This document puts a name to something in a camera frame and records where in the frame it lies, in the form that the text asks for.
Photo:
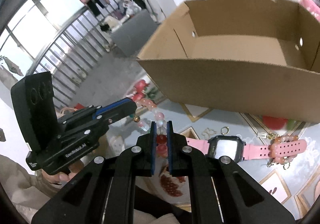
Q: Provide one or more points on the brown cardboard box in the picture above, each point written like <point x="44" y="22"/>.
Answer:
<point x="250" y="56"/>

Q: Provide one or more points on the person's left hand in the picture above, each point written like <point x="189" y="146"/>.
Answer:
<point x="63" y="177"/>

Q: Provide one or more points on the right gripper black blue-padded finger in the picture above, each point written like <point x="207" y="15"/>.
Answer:
<point x="220" y="190"/>
<point x="104" y="191"/>

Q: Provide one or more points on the silver butterfly charm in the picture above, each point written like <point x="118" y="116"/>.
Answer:
<point x="207" y="133"/>

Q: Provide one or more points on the pink strap smart watch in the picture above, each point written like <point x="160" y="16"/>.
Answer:
<point x="282" y="151"/>

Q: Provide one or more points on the pink floral blanket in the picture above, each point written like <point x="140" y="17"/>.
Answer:
<point x="311" y="6"/>

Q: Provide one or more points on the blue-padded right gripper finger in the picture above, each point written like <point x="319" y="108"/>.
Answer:
<point x="116" y="111"/>

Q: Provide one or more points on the grey cabinet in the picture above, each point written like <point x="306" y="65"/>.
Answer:
<point x="134" y="33"/>

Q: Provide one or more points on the metal window railing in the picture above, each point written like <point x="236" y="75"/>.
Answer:
<point x="72" y="52"/>

